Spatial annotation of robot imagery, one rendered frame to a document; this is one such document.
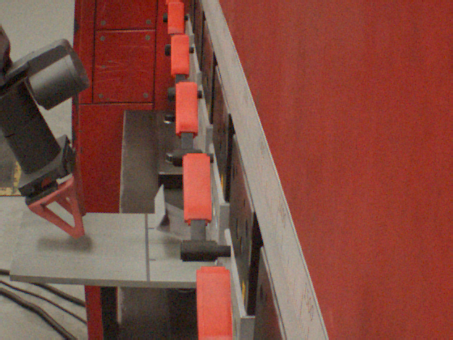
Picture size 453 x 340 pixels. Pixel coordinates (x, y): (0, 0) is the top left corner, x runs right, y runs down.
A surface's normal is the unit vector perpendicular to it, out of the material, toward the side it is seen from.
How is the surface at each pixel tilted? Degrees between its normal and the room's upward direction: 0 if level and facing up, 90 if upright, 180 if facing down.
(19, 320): 0
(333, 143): 90
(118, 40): 90
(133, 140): 0
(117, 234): 0
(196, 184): 39
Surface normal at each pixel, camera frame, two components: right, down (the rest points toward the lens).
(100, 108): 0.08, 0.39
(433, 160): -1.00, 0.00
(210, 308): 0.08, -0.47
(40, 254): 0.04, -0.92
